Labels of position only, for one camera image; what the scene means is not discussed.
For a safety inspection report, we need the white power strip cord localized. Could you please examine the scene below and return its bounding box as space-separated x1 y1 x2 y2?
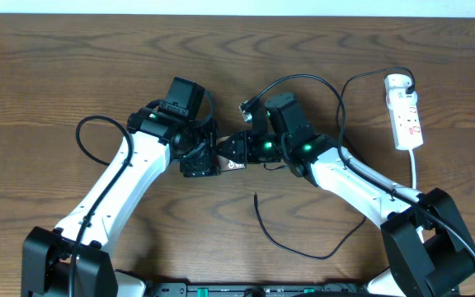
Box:
407 148 419 191

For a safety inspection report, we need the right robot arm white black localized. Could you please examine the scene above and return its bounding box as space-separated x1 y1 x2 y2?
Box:
217 93 475 296

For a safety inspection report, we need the white power strip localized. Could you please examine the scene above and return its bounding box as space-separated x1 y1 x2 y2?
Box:
384 73 423 151

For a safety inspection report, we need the black charger cable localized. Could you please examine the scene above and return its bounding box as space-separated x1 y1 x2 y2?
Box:
253 67 416 261

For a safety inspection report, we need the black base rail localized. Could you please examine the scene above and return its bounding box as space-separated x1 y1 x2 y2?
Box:
145 282 367 297

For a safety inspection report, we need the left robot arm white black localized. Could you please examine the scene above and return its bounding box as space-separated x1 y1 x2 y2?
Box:
21 106 218 297

